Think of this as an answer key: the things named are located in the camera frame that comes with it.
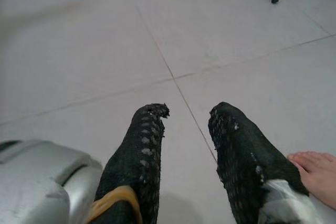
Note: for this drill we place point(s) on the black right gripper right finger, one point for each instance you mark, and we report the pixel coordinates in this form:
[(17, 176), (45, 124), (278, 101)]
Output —
[(244, 161)]

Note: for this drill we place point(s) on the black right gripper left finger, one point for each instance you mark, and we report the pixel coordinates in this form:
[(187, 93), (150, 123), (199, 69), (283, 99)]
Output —
[(136, 169)]

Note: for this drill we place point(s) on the bare person foot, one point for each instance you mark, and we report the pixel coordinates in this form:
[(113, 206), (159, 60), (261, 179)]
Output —
[(317, 171)]

